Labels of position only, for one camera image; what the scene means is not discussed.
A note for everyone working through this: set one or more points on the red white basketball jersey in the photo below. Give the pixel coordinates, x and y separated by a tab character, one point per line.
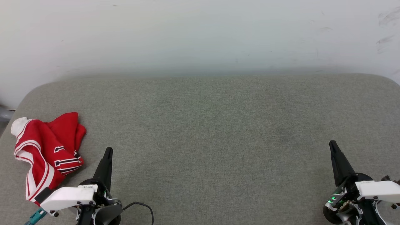
47	140

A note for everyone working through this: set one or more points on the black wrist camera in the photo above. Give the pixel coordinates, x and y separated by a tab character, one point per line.
389	179
43	195

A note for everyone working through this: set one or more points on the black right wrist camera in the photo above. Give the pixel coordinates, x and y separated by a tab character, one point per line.
389	179

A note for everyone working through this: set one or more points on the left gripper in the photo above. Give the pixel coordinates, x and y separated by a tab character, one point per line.
106	212

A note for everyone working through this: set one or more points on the teal left camera connector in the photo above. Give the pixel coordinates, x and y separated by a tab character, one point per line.
36	216

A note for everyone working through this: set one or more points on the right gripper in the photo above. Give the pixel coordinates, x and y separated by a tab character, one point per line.
347	206

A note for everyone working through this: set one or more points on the grey fabric sofa cushion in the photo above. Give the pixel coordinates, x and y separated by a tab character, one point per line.
203	140

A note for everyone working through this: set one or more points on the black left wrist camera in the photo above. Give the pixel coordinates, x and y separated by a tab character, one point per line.
43	195

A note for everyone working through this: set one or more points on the grey metal tube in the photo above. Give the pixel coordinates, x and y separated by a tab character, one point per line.
5	114

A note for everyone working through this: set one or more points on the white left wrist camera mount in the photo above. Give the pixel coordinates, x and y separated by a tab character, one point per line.
68	197

